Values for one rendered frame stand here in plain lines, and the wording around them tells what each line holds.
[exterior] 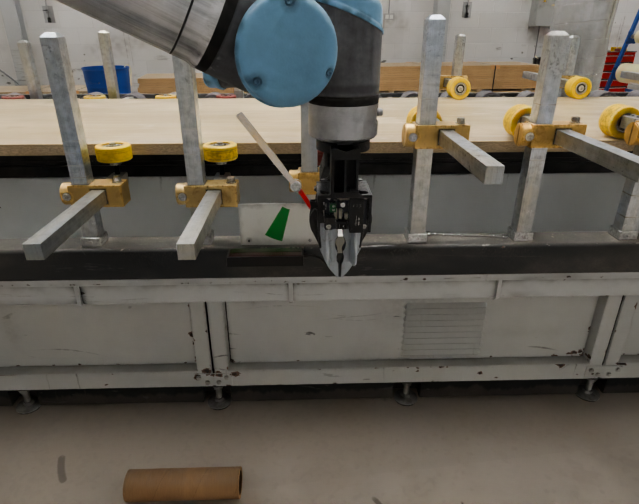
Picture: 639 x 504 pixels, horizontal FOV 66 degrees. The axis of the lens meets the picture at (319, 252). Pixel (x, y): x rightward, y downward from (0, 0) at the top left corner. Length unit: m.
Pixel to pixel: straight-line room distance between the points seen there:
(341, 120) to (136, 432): 1.34
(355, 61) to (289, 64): 0.19
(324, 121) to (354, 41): 0.10
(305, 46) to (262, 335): 1.23
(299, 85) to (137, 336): 1.31
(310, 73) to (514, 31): 8.78
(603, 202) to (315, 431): 1.08
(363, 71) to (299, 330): 1.08
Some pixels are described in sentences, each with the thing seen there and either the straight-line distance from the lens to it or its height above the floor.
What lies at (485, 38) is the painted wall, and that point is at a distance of 8.98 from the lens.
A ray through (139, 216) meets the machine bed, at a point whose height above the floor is 0.69.
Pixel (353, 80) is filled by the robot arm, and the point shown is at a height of 1.10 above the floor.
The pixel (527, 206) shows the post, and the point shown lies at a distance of 1.22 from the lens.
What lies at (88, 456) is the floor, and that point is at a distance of 1.72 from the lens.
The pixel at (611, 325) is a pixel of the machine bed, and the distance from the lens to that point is 1.79.
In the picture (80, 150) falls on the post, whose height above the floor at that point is 0.92.
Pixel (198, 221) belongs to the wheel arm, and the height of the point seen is 0.83.
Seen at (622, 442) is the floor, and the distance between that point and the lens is 1.86.
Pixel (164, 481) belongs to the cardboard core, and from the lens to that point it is 1.47.
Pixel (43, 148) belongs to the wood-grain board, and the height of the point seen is 0.89.
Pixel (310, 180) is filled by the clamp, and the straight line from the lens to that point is 1.08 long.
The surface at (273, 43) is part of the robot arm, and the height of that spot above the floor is 1.15.
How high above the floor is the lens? 1.16
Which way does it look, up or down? 25 degrees down
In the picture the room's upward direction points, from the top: straight up
